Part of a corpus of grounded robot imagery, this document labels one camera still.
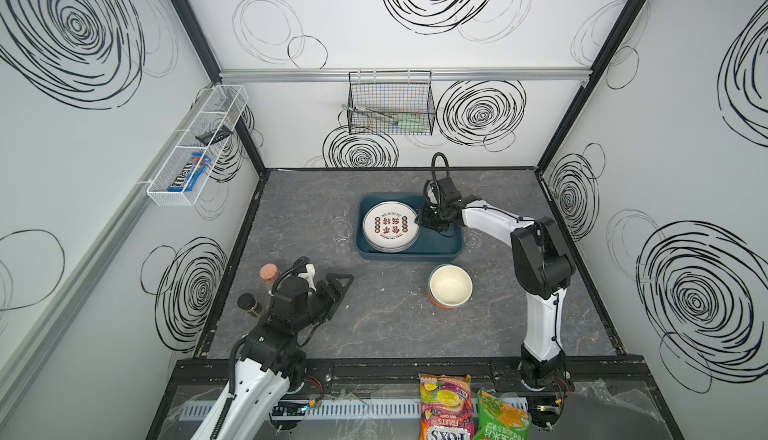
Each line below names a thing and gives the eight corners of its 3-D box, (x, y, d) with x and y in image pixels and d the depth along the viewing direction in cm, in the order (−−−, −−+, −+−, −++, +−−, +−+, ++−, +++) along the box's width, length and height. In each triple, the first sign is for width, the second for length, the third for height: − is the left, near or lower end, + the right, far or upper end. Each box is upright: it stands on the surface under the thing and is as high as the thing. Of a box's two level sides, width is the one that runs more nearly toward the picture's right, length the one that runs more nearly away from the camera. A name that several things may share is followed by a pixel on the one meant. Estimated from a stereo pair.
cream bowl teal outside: (428, 315, 85) (432, 302, 77) (425, 279, 93) (428, 263, 84) (468, 315, 85) (477, 302, 77) (462, 279, 93) (469, 263, 84)
